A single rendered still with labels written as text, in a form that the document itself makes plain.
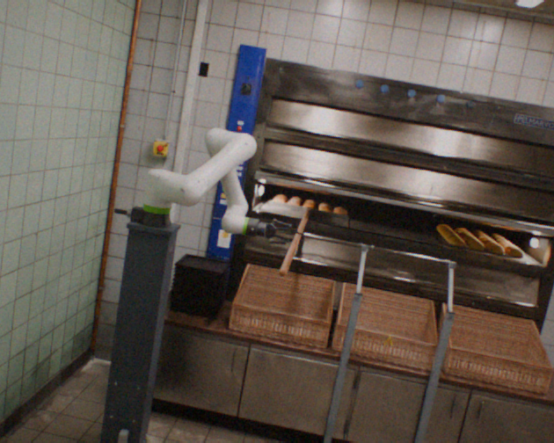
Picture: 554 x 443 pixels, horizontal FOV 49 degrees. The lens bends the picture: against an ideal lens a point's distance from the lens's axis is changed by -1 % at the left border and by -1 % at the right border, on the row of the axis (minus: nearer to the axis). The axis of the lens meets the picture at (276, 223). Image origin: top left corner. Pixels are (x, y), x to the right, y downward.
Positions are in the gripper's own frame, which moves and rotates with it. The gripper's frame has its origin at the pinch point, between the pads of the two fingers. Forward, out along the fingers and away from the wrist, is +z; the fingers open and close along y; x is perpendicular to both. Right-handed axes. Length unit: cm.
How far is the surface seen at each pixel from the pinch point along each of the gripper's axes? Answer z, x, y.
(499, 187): 109, -63, -40
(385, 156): 40, -61, -47
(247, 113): -45, -57, -57
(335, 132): 8, -58, -55
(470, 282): 105, -60, 19
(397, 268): 61, -60, 19
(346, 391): 42, -6, 80
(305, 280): 7, -56, 37
